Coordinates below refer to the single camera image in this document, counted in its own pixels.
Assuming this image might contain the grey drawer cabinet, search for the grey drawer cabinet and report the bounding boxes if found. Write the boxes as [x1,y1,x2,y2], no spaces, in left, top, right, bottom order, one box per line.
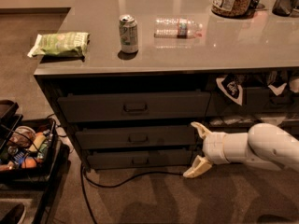
[35,0,299,170]

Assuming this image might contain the black floor cable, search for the black floor cable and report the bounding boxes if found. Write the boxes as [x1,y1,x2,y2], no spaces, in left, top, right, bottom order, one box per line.
[79,163,185,224]

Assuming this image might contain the black shoe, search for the black shoe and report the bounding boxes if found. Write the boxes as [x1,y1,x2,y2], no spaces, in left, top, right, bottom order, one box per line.
[0,203,26,224]

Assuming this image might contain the grey drawer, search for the grey drawer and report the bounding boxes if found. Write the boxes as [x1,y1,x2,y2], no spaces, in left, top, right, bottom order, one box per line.
[76,126,195,149]
[87,148,193,169]
[206,87,299,117]
[204,115,299,135]
[58,91,210,122]

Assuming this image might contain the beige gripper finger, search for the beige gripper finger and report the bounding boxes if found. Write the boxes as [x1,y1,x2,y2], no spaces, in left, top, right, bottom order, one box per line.
[183,155,213,178]
[191,121,211,139]

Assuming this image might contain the green chip bag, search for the green chip bag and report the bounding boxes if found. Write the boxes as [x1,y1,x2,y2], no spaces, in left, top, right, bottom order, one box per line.
[27,32,90,58]

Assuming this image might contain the green white soda can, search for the green white soda can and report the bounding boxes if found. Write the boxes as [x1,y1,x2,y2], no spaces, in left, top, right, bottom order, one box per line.
[119,14,138,53]

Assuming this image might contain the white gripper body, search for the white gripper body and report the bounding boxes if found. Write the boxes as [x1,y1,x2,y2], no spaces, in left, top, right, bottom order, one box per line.
[203,133,227,164]

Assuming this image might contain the black bin with groceries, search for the black bin with groceries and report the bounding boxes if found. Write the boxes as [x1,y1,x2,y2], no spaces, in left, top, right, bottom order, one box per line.
[0,118,71,185]

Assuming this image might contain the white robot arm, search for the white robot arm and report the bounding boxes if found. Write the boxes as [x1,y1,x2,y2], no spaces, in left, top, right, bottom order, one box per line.
[183,122,299,178]

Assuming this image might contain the clear plastic water bottle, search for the clear plastic water bottle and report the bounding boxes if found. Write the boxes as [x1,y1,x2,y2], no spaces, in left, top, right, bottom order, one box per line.
[154,17,203,39]

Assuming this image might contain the dark glass pitcher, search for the dark glass pitcher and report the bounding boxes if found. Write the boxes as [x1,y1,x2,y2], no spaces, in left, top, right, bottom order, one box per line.
[272,0,298,17]

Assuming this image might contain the white snack bag in drawer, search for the white snack bag in drawer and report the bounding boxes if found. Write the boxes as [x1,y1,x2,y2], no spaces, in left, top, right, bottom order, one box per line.
[267,71,287,96]

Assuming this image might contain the black white snack bag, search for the black white snack bag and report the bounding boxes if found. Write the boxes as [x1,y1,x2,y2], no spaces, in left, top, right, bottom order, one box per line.
[216,74,243,105]

